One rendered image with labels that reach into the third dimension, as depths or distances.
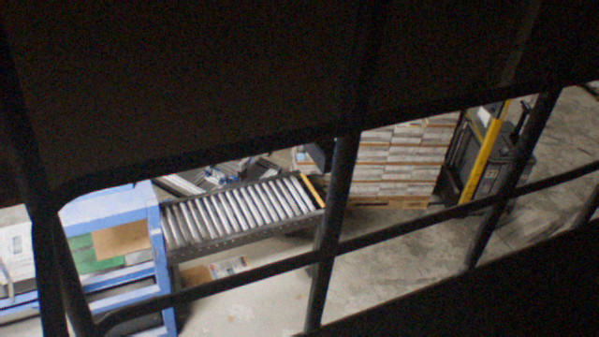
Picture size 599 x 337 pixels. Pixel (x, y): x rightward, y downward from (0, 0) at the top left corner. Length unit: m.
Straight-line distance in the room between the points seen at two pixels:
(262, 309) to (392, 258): 1.36
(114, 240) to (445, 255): 3.08
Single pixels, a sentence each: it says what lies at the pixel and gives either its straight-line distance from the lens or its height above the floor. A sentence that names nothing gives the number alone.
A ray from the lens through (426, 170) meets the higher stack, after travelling 5.27.
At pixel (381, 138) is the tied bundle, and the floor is 0.94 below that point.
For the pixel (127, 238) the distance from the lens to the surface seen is 4.05.
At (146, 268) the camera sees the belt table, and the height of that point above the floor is 0.79.
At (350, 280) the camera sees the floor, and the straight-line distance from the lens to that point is 4.84.
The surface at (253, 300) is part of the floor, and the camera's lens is 4.61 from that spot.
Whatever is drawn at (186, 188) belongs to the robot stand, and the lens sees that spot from 5.19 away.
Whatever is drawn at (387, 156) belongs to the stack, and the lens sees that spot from 5.03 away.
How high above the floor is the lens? 3.82
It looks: 41 degrees down
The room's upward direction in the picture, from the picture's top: 7 degrees clockwise
